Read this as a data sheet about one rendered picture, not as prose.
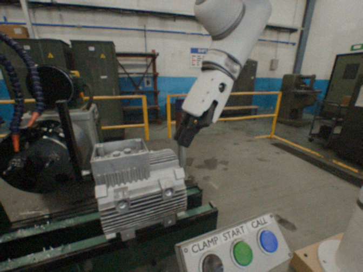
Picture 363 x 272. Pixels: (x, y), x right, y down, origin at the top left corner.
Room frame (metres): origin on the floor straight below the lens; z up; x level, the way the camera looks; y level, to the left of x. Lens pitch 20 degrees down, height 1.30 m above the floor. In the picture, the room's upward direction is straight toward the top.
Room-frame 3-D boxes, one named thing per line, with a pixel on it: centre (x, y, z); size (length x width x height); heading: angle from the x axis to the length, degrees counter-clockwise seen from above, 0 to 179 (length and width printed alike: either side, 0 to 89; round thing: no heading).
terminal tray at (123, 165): (0.35, 0.15, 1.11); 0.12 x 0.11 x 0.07; 112
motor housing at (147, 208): (0.36, 0.11, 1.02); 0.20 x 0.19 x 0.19; 112
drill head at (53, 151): (0.56, 0.52, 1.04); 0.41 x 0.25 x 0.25; 21
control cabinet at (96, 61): (3.38, 1.66, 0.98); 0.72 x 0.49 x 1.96; 106
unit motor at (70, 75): (0.86, 0.59, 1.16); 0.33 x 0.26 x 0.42; 21
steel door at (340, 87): (5.14, -5.31, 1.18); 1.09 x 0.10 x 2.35; 16
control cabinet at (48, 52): (3.10, 2.62, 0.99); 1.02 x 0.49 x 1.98; 106
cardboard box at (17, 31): (3.06, 2.88, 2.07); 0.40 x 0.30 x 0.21; 98
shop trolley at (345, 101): (2.98, -3.18, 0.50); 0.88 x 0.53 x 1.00; 89
